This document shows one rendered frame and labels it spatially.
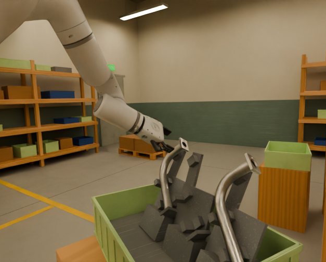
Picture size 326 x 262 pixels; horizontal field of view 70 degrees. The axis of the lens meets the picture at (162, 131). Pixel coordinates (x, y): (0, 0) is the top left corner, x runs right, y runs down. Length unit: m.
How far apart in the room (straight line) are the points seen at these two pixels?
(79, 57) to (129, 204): 0.66
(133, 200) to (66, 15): 0.76
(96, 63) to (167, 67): 7.17
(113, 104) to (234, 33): 6.40
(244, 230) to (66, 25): 0.70
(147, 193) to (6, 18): 0.84
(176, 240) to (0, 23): 0.71
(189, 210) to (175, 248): 0.13
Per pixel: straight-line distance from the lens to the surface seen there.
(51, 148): 5.73
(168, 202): 0.91
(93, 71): 0.72
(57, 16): 0.68
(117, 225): 1.03
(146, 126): 0.84
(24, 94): 5.47
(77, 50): 0.70
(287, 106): 6.56
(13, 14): 0.53
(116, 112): 0.78
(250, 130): 6.77
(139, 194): 1.09
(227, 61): 6.98
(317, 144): 6.07
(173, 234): 0.83
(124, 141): 5.92
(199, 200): 0.82
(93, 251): 1.02
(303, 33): 6.68
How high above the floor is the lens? 1.34
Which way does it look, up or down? 8 degrees down
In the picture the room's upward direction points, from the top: 2 degrees counter-clockwise
